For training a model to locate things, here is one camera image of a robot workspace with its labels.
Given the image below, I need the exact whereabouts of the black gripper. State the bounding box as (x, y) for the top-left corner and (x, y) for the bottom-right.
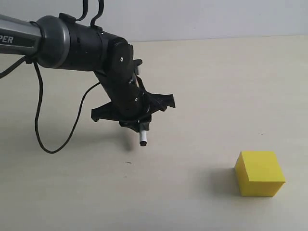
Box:
(91, 84), (175, 132)

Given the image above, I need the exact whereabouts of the black and white marker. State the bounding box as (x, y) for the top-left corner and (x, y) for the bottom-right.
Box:
(139, 130), (147, 147)

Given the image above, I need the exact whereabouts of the yellow cube block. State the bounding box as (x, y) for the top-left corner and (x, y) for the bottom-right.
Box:
(234, 151), (286, 197)

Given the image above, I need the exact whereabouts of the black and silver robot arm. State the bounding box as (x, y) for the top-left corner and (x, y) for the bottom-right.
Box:
(0, 13), (175, 132)

